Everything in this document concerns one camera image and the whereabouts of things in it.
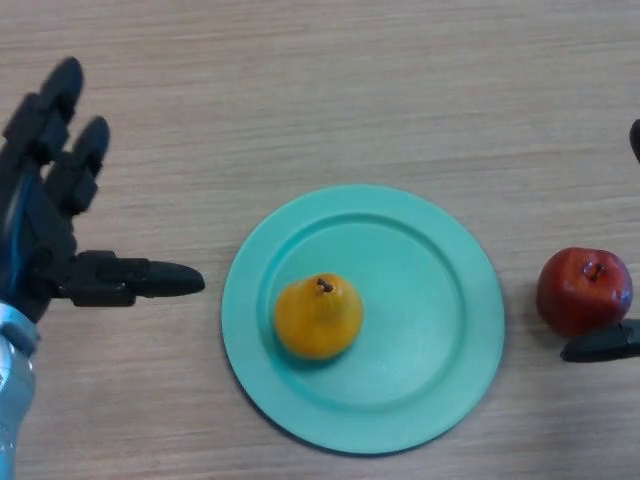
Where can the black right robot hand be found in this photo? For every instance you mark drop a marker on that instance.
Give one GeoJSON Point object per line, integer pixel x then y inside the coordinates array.
{"type": "Point", "coordinates": [600, 345]}

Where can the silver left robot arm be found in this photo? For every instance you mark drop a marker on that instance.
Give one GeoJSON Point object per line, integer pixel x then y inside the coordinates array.
{"type": "Point", "coordinates": [15, 380]}

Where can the yellow pear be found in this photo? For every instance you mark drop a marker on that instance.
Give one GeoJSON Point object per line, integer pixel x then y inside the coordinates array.
{"type": "Point", "coordinates": [320, 320]}

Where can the green plate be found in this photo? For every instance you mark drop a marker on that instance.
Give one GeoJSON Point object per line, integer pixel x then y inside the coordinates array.
{"type": "Point", "coordinates": [390, 360]}

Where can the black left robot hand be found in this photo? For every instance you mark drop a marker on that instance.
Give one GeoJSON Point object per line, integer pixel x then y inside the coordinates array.
{"type": "Point", "coordinates": [40, 220]}

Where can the red apple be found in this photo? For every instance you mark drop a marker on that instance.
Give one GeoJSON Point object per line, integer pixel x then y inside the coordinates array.
{"type": "Point", "coordinates": [580, 290]}

